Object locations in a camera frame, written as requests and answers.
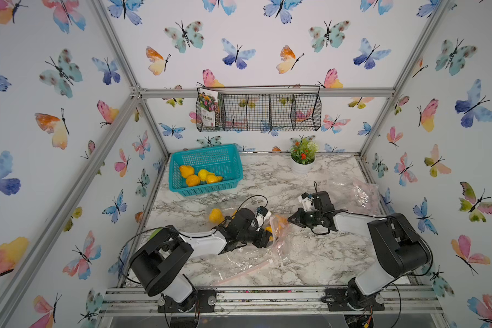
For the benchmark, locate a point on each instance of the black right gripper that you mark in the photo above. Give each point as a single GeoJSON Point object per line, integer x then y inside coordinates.
{"type": "Point", "coordinates": [298, 219]}

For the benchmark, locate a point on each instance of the black wire wall basket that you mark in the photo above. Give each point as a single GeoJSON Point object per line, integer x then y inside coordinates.
{"type": "Point", "coordinates": [265, 109]}

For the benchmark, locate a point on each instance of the clear zip-top bag with pears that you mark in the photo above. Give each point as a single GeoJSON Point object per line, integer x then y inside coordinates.
{"type": "Point", "coordinates": [353, 194]}

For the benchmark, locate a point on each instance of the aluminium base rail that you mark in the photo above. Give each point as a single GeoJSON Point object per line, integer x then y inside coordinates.
{"type": "Point", "coordinates": [275, 300]}

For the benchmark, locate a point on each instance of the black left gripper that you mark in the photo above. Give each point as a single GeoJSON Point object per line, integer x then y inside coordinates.
{"type": "Point", "coordinates": [262, 238]}

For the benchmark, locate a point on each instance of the white pot artificial plant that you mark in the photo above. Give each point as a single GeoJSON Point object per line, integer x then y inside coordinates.
{"type": "Point", "coordinates": [303, 154]}

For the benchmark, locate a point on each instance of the seed packet in basket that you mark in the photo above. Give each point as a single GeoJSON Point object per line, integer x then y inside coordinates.
{"type": "Point", "coordinates": [208, 101]}

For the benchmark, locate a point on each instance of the yellow-green pear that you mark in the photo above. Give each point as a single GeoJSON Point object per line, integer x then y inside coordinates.
{"type": "Point", "coordinates": [203, 174]}

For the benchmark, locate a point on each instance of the clear bag of lemons front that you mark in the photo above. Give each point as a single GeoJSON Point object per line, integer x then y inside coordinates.
{"type": "Point", "coordinates": [227, 266]}

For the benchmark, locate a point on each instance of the orange pear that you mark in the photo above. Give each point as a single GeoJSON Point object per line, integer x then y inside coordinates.
{"type": "Point", "coordinates": [186, 171]}

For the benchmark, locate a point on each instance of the yellow green toy tool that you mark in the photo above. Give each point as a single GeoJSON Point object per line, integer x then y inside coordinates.
{"type": "Point", "coordinates": [154, 233]}

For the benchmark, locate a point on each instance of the teal plastic basket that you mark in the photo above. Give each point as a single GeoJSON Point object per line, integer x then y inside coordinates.
{"type": "Point", "coordinates": [222, 161]}

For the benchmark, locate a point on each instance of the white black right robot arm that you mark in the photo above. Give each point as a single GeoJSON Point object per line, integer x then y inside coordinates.
{"type": "Point", "coordinates": [398, 247]}

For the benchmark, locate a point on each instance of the yellow lemon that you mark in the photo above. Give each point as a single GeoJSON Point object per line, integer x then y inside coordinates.
{"type": "Point", "coordinates": [211, 178]}

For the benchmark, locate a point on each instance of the yellow pear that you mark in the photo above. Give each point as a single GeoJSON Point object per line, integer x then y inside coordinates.
{"type": "Point", "coordinates": [193, 180]}

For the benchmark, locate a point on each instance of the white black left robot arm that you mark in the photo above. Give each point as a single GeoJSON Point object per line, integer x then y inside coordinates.
{"type": "Point", "coordinates": [158, 263]}

